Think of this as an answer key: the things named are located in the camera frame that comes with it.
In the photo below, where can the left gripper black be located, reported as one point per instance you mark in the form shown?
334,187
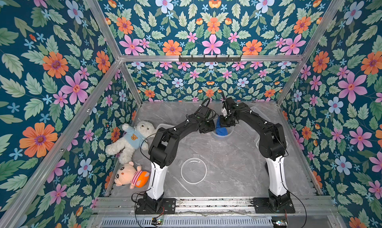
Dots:
211,128

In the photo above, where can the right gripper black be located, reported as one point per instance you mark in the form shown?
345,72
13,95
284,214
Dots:
226,120

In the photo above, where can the round clear lunch box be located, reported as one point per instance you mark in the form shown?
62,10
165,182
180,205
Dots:
230,132

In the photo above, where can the blue cleaning cloth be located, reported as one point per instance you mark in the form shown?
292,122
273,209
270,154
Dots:
219,130

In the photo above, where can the round clear box lid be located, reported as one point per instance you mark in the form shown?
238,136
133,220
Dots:
194,171

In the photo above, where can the square clear lunch box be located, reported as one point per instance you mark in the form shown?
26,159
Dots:
260,113

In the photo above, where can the square clear box lid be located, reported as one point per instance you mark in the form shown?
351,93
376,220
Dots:
256,141

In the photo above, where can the rectangular clear lunch box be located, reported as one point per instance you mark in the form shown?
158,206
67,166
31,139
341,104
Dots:
171,131

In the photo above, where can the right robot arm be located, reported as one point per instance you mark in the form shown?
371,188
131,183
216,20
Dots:
277,189

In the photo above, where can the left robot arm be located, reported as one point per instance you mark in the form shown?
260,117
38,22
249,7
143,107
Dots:
164,147

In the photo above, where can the white teddy bear blue shirt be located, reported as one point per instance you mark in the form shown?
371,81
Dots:
134,138

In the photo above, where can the pink doll orange outfit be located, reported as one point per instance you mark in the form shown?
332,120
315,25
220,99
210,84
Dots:
135,177

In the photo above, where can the white ventilation grille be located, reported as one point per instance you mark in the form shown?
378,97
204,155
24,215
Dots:
187,222

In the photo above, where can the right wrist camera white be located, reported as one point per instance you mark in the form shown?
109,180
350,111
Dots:
224,111

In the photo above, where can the black hook rail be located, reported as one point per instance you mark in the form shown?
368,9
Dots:
210,58

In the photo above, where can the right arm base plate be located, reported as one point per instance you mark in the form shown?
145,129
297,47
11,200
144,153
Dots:
271,206

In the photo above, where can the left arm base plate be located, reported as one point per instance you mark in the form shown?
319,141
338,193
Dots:
147,206

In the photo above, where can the aluminium front rail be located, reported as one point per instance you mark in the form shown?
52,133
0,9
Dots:
304,205

